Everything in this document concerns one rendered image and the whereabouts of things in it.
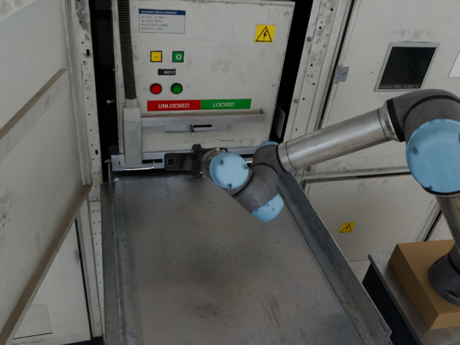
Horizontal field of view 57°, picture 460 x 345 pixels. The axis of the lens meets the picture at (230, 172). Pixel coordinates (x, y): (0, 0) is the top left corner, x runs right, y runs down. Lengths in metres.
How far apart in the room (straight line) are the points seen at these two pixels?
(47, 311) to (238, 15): 1.24
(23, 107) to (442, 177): 0.80
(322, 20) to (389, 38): 0.23
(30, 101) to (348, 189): 1.13
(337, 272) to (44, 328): 1.16
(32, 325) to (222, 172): 1.16
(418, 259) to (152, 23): 0.98
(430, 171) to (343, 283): 0.45
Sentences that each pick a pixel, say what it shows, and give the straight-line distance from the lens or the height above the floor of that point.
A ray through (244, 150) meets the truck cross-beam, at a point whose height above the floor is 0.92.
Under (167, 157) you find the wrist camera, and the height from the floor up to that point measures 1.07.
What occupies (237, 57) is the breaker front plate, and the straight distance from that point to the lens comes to 1.27.
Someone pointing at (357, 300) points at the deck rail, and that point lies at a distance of 1.11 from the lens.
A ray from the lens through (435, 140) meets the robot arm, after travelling 0.79.
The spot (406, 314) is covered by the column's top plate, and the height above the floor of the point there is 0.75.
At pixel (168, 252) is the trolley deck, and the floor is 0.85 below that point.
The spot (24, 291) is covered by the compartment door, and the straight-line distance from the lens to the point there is 1.11.
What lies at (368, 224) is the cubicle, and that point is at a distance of 1.85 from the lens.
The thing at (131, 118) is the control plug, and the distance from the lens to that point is 1.17.
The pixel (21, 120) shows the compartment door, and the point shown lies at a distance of 0.92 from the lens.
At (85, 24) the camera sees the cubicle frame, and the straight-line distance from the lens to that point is 1.14.
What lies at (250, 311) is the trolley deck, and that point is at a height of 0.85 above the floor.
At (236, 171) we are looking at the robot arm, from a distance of 0.89.
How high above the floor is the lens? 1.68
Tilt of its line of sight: 36 degrees down
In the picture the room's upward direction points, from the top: 8 degrees clockwise
